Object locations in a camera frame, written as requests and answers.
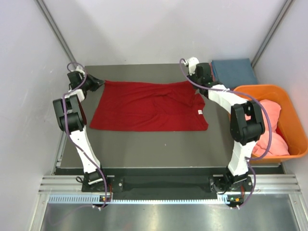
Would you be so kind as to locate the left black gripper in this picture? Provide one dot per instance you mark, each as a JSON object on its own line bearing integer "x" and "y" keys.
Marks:
{"x": 96, "y": 83}

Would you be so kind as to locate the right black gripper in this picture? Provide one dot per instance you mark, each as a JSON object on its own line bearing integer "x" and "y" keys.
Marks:
{"x": 191, "y": 77}

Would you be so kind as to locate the red t shirt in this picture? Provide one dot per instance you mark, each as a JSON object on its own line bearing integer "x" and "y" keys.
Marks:
{"x": 149, "y": 107}

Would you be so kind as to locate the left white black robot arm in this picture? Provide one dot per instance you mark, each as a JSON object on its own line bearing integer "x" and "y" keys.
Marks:
{"x": 72, "y": 120}

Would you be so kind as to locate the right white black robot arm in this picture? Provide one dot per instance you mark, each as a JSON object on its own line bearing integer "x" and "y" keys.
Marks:
{"x": 246, "y": 121}

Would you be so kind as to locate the folded pink t shirt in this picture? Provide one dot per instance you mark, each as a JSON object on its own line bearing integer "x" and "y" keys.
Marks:
{"x": 212, "y": 72}

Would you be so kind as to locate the folded blue t shirt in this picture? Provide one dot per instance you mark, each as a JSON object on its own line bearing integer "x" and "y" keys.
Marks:
{"x": 234, "y": 72}

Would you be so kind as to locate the orange plastic bin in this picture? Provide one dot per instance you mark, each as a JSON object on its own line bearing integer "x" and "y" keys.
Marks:
{"x": 289, "y": 125}

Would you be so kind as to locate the crumpled pink t shirt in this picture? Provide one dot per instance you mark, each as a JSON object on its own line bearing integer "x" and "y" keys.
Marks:
{"x": 278, "y": 145}

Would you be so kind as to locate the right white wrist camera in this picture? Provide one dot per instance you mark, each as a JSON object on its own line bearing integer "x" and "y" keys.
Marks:
{"x": 191, "y": 64}

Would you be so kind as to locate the left aluminium frame post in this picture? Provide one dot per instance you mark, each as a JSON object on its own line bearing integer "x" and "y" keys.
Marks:
{"x": 56, "y": 31}

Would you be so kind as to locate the aluminium frame post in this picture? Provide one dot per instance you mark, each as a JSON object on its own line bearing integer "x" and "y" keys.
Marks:
{"x": 272, "y": 30}
{"x": 56, "y": 31}

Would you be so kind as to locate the right aluminium frame post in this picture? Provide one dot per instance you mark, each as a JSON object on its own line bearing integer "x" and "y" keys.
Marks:
{"x": 272, "y": 30}

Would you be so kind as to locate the grey slotted cable duct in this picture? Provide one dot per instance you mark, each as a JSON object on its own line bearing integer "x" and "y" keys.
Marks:
{"x": 99, "y": 200}

